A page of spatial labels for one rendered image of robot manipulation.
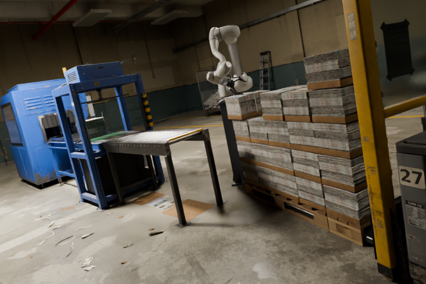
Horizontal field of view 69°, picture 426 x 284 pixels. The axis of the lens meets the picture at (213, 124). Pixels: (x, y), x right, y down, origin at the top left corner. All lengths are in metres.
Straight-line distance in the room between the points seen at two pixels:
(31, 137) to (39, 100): 0.66
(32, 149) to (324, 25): 7.94
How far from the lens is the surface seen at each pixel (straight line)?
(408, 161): 1.73
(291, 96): 2.40
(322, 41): 9.85
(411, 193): 1.79
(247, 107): 3.04
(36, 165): 6.16
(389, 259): 2.02
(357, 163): 2.20
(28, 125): 6.12
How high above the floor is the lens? 1.26
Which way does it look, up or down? 8 degrees down
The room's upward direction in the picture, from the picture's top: 11 degrees counter-clockwise
